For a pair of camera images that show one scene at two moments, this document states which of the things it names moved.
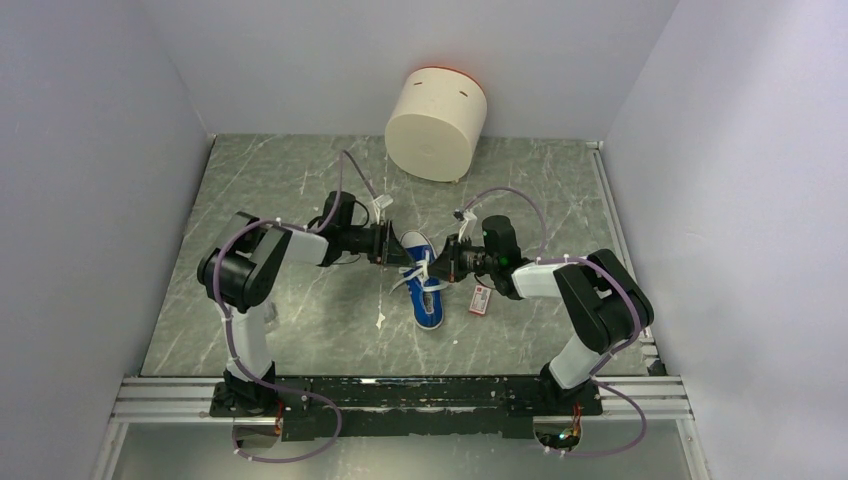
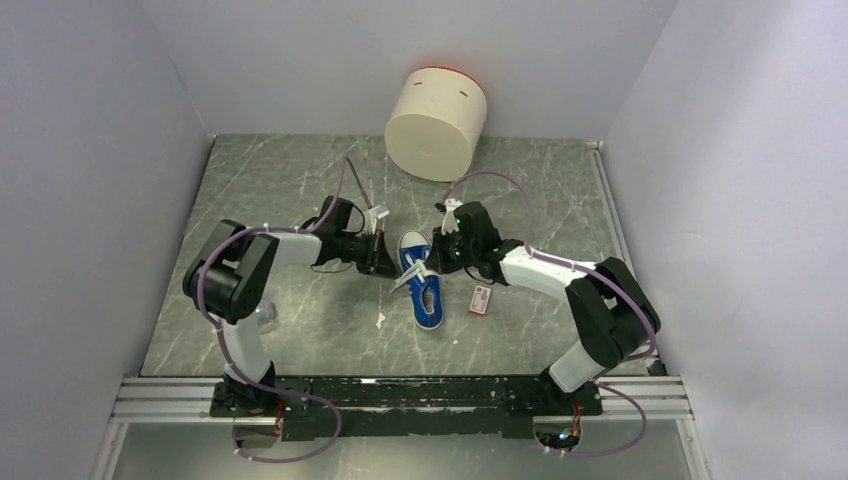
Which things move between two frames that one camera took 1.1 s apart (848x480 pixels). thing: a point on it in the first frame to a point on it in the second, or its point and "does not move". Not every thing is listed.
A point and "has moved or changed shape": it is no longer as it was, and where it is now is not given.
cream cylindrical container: (437, 124) does not move
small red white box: (480, 300) does not move
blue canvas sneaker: (425, 292) does not move
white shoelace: (423, 267) has moved or changed shape
